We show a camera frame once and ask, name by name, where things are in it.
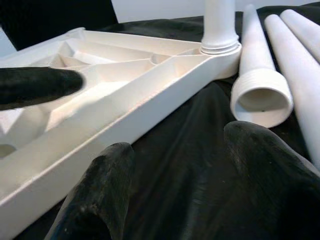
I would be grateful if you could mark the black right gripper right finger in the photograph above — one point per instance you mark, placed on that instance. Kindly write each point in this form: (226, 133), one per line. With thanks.
(275, 187)

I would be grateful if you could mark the white plastic table leg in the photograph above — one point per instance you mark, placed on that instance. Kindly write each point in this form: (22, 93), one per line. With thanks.
(305, 30)
(290, 65)
(252, 50)
(218, 22)

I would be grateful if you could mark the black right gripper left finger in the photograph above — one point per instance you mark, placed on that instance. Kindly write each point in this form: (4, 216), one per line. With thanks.
(95, 195)

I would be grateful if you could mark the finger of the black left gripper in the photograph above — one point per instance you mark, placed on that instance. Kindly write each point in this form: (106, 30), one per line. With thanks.
(37, 86)

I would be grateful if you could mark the white plastic table top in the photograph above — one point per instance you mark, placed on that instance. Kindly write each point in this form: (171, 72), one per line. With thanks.
(155, 107)

